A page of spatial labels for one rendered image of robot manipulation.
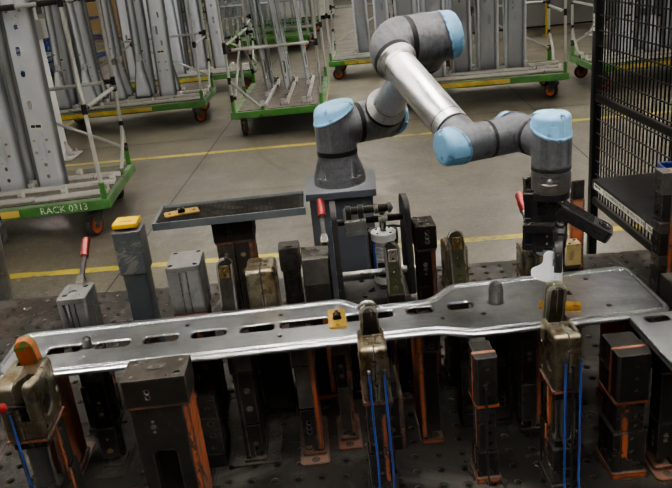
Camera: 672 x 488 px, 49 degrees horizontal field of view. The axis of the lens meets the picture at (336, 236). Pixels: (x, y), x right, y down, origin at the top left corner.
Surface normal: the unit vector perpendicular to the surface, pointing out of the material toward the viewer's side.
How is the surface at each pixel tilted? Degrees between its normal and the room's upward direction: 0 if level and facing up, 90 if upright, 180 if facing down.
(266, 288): 90
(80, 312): 90
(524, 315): 0
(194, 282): 90
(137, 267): 90
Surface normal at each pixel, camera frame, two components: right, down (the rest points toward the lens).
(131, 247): 0.05, 0.36
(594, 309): -0.10, -0.93
